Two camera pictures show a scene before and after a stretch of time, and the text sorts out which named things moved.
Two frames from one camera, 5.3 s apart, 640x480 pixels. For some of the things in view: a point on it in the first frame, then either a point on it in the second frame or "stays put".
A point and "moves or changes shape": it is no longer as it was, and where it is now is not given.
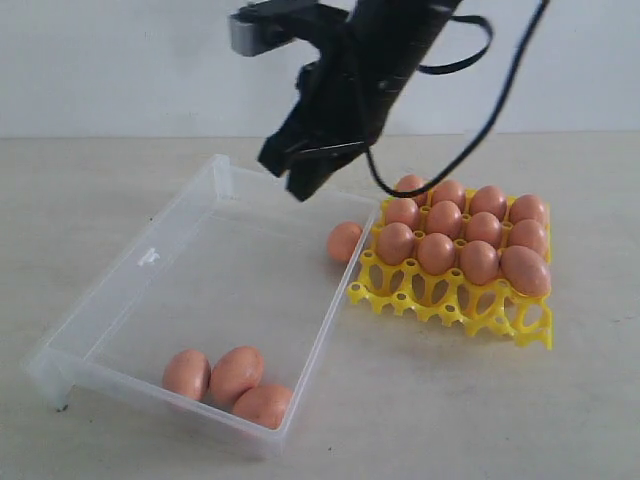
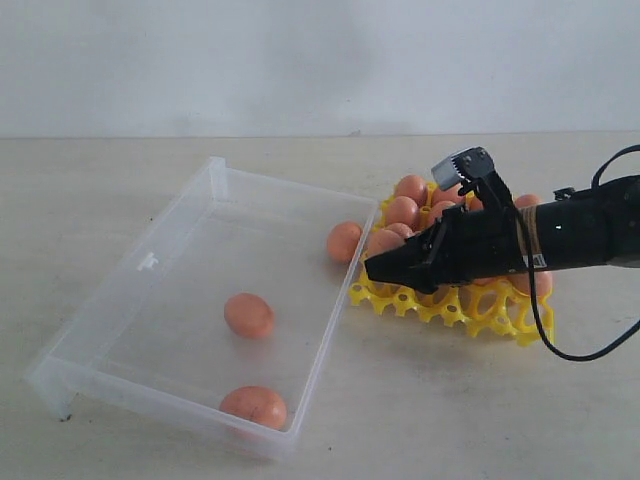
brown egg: [264, 403] moves or changes shape
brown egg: [402, 210] stays put
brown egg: [525, 272] stays put
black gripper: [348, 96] -> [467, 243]
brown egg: [449, 190] stays put
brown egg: [341, 240] stays put
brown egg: [235, 371] -> [249, 314]
